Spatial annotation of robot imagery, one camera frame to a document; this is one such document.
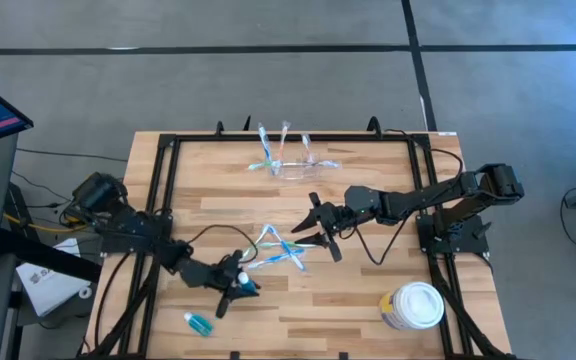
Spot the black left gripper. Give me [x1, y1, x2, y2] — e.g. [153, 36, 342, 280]
[202, 254, 262, 320]

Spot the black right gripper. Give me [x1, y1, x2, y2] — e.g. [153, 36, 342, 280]
[291, 192, 349, 264]

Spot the small teal mouthwash bottle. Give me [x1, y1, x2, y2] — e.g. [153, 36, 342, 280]
[236, 271, 260, 296]
[183, 311, 215, 338]

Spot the blue toothbrush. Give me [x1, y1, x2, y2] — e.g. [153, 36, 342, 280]
[256, 124, 274, 169]
[266, 224, 308, 272]
[246, 248, 305, 271]

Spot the clear toothbrush holder cup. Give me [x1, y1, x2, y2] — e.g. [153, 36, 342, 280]
[300, 133, 315, 164]

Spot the clear acrylic organizer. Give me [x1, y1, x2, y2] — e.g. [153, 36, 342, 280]
[267, 152, 322, 181]

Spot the wipes canister white lid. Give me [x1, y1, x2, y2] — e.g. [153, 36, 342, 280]
[378, 281, 445, 331]

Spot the white paper sheet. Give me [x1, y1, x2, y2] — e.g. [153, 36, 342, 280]
[16, 238, 93, 318]

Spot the black beam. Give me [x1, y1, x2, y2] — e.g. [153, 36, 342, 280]
[0, 227, 102, 284]

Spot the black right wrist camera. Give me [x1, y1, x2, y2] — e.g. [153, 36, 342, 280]
[325, 202, 349, 229]

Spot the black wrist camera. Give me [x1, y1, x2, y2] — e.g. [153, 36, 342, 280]
[325, 202, 349, 229]
[219, 253, 243, 282]

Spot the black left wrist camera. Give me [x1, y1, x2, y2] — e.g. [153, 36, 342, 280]
[219, 253, 243, 282]

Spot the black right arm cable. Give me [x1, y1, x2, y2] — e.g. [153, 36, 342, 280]
[352, 214, 419, 266]

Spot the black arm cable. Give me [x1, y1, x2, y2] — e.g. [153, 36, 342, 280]
[187, 223, 259, 264]
[352, 214, 419, 266]

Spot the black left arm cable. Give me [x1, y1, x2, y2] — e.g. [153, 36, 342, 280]
[187, 223, 259, 264]

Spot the black aluminium table frame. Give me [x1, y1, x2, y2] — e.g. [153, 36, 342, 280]
[87, 117, 514, 360]

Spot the black frame cable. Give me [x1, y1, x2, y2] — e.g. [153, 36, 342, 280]
[380, 128, 465, 176]

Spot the yellow cable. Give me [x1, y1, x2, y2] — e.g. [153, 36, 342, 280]
[2, 212, 92, 235]

